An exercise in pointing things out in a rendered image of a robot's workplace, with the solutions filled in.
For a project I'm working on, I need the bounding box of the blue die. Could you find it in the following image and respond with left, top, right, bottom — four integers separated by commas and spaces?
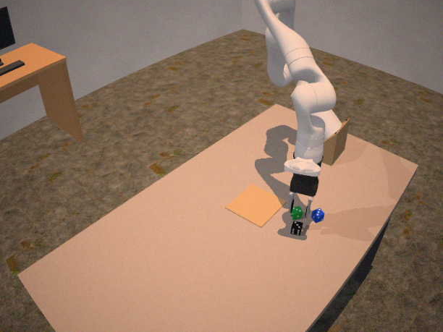
311, 208, 324, 223

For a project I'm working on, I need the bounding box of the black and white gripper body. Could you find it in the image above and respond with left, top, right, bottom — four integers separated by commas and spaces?
284, 140, 324, 197

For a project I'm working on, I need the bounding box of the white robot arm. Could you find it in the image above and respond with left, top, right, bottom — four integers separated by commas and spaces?
254, 0, 342, 148

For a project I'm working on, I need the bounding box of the green die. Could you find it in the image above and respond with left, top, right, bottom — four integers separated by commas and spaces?
290, 206, 303, 220

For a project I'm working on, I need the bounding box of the orange flat square mat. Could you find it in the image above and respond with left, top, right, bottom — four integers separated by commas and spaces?
225, 184, 287, 227

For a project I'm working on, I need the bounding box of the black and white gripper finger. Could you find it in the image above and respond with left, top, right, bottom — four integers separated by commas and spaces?
305, 196, 314, 217
288, 191, 295, 213

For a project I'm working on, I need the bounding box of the black die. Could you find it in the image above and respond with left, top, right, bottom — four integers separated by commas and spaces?
290, 221, 303, 236

